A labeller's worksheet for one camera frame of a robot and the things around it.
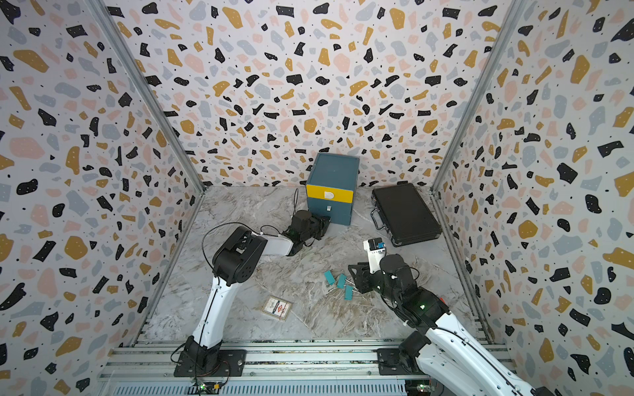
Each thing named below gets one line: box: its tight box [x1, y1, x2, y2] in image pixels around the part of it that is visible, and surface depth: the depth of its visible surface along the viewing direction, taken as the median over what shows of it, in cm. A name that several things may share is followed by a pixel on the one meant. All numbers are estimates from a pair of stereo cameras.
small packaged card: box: [261, 295, 294, 321], surface depth 85 cm
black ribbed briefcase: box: [370, 183, 443, 248], surface depth 109 cm
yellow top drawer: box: [306, 183, 355, 204], surface depth 96 cm
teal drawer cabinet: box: [306, 152, 360, 227], surface depth 99 cm
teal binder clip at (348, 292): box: [344, 284, 355, 302], surface depth 90 cm
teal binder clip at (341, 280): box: [336, 273, 347, 289], surface depth 93 cm
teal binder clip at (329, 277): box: [323, 269, 336, 286], surface depth 94 cm
